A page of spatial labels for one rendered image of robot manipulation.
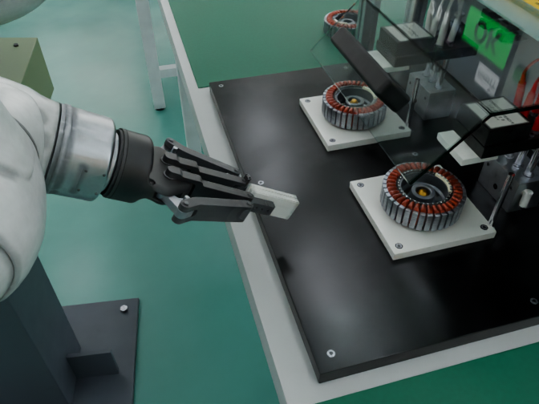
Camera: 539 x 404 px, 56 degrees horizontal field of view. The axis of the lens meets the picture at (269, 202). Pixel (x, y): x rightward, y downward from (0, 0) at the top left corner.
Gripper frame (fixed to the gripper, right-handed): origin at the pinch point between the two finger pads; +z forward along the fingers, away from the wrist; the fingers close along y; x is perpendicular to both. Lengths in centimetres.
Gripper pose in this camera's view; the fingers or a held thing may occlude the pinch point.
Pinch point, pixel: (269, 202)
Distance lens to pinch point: 63.1
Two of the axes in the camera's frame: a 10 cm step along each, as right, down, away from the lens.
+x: 4.8, -7.3, -4.9
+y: 2.7, 6.6, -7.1
